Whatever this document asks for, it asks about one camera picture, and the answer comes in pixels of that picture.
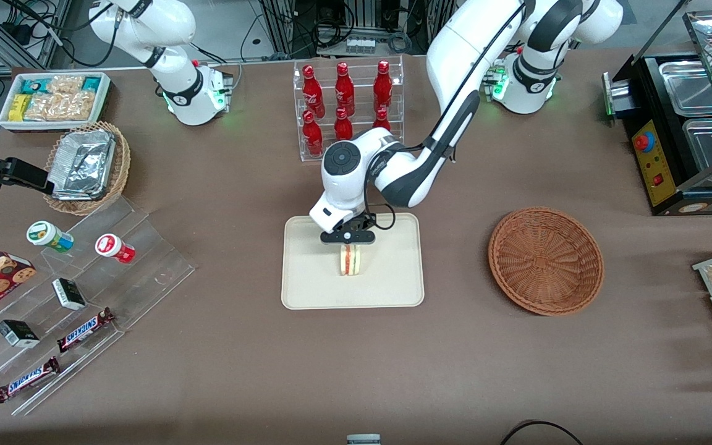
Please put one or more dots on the brown wicker basket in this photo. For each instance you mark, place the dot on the brown wicker basket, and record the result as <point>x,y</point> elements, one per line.
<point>544,262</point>

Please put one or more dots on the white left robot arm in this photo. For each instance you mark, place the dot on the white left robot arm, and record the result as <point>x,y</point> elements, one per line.
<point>455,55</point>

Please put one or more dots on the white snack bin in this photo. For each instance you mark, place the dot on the white snack bin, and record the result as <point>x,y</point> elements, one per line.
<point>4,120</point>

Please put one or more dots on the grey device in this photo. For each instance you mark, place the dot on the grey device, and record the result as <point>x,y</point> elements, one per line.
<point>363,439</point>

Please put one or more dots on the stack of foil containers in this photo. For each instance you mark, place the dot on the stack of foil containers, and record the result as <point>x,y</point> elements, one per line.
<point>81,164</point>

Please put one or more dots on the clear acrylic stepped stand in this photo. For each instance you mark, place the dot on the clear acrylic stepped stand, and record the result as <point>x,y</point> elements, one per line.
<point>127,290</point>

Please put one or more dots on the red lidded yogurt cup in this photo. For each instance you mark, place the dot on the red lidded yogurt cup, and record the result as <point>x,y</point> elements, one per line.
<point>112,246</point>

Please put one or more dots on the small black carton box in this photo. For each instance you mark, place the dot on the small black carton box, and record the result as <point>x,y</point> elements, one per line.
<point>17,334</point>
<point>68,294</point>

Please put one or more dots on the black food warmer cabinet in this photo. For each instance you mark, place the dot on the black food warmer cabinet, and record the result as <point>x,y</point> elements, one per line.
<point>646,173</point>

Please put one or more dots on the aluminium frame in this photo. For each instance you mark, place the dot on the aluminium frame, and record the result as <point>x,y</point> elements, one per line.
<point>16,37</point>

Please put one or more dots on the yellow snack packet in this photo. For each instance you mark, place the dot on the yellow snack packet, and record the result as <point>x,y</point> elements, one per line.
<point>18,107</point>

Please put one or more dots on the glass display cover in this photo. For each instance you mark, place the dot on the glass display cover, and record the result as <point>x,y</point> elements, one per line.
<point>702,25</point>

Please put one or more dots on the layered sandwich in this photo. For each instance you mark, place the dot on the layered sandwich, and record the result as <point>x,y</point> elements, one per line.
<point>351,262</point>

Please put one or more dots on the teal snack packet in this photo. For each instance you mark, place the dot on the teal snack packet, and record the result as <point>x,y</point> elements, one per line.
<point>34,84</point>
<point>91,83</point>

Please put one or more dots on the light wicker basket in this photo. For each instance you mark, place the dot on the light wicker basket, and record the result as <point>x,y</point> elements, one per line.
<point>118,179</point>

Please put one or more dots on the clear acrylic bottle rack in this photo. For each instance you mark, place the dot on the clear acrylic bottle rack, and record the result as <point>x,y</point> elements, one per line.
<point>362,62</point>

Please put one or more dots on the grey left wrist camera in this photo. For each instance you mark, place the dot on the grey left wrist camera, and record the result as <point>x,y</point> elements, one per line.
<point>330,213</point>

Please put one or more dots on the white power strip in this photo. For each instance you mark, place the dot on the white power strip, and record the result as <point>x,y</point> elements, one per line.
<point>361,44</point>

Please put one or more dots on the Snickers chocolate bar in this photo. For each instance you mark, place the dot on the Snickers chocolate bar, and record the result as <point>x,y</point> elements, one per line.
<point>84,330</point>
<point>27,379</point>

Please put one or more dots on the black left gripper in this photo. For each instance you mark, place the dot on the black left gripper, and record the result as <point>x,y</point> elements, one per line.
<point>369,220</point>

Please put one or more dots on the red cola bottle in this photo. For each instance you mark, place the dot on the red cola bottle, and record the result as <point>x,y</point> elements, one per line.
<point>343,127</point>
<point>383,85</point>
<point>382,118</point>
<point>312,136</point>
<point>344,86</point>
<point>312,89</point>

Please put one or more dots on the cream plastic tray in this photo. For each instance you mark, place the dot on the cream plastic tray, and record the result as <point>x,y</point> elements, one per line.
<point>319,278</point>

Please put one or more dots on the green lidded sunflower cup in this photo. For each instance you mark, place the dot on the green lidded sunflower cup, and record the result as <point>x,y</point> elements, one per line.
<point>44,233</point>

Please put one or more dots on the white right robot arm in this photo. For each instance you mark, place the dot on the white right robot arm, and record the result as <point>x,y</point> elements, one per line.
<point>177,80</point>

